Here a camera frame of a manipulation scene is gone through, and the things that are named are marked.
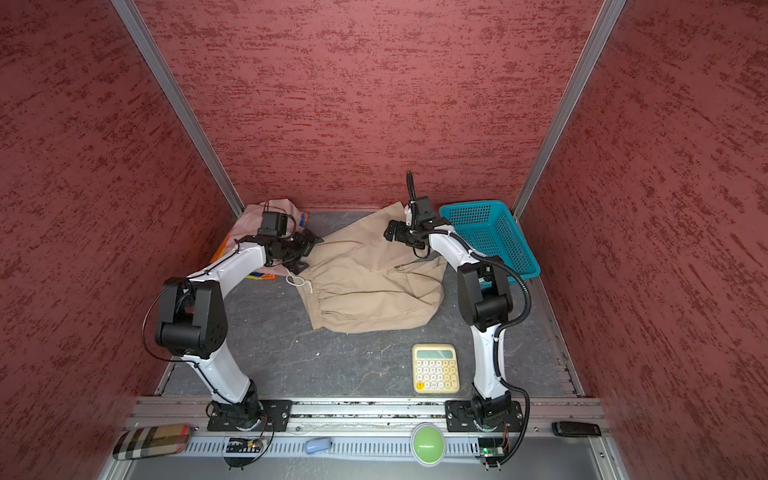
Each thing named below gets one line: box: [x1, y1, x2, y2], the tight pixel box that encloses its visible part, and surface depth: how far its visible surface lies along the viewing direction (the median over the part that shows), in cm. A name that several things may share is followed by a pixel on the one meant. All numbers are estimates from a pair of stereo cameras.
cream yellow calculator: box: [412, 343, 460, 395], surface depth 81 cm
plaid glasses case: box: [113, 424, 193, 460], surface depth 70 cm
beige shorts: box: [297, 202, 448, 334], surface depth 99 cm
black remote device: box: [552, 421, 601, 437], surface depth 73 cm
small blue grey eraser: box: [305, 437, 333, 455], surface depth 71 cm
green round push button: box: [410, 422, 446, 467], surface depth 71 cm
